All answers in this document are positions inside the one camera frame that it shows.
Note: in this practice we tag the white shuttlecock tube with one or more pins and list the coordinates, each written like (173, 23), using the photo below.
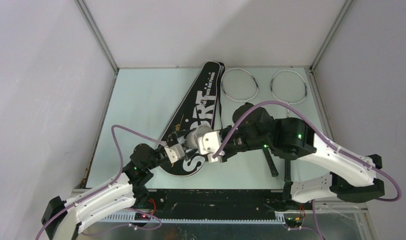
(191, 140)

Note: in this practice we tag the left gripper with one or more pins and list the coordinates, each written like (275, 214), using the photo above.
(173, 138)

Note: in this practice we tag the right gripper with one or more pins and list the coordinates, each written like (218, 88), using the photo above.
(226, 154)

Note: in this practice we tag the black racket bag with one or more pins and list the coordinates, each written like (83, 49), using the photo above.
(198, 107)

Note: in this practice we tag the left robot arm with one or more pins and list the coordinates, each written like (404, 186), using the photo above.
(66, 219)

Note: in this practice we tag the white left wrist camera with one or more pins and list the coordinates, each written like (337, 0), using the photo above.
(175, 152)

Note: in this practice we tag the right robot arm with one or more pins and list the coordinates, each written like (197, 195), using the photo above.
(350, 177)

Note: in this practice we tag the white racket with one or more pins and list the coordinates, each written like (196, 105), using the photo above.
(288, 87)
(239, 85)

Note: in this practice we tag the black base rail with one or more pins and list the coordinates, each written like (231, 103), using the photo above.
(218, 204)

